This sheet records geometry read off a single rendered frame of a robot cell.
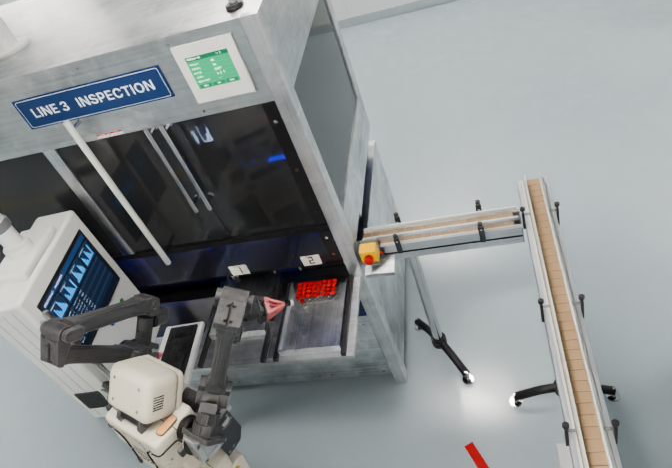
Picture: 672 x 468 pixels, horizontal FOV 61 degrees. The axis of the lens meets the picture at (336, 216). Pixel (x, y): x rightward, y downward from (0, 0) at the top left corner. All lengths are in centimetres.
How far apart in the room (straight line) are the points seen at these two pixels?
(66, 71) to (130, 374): 102
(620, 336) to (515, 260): 73
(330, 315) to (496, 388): 107
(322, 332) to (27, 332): 109
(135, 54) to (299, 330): 123
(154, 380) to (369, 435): 148
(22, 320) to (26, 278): 15
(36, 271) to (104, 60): 80
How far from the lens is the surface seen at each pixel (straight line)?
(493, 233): 249
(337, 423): 320
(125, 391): 199
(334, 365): 311
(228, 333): 166
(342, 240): 236
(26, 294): 229
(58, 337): 191
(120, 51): 205
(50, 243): 243
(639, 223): 380
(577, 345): 212
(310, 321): 244
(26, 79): 228
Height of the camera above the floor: 269
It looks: 40 degrees down
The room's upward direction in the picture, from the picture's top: 22 degrees counter-clockwise
